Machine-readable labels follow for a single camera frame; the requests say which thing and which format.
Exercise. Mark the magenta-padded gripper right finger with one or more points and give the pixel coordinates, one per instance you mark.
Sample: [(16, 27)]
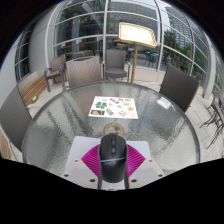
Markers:
[(146, 170)]

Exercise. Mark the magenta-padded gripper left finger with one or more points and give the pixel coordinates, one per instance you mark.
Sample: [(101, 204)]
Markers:
[(80, 172)]

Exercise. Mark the black computer mouse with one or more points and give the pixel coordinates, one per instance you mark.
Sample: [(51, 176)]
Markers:
[(113, 156)]

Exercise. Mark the white printed mouse pad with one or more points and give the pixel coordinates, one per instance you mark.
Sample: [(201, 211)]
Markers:
[(86, 143)]

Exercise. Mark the round gold table hub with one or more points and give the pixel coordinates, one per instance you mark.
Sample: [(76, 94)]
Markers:
[(107, 128)]

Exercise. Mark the white picture menu card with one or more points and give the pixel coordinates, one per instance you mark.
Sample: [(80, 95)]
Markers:
[(113, 107)]

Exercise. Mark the wooden slatted bench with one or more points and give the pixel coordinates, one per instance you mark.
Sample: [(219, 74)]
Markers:
[(4, 146), (33, 89)]

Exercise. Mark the dark grey wicker chair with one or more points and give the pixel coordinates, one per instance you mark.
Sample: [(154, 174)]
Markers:
[(178, 86), (13, 118)]

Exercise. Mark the dark metal patio table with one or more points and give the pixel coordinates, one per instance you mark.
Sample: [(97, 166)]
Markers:
[(215, 115)]

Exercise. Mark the grey wicker armchair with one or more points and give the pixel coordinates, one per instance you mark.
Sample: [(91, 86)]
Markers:
[(116, 61), (58, 65)]

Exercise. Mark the gold menu stand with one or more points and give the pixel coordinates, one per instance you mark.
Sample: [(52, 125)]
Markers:
[(136, 34)]

